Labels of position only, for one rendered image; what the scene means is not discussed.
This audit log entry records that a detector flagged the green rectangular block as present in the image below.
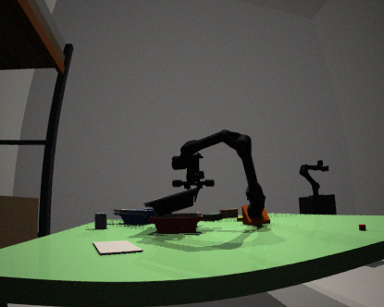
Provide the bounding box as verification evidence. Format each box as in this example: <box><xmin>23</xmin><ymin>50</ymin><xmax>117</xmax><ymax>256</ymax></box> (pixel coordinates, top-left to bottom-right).
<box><xmin>203</xmin><ymin>214</ymin><xmax>223</xmax><ymax>221</ymax></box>

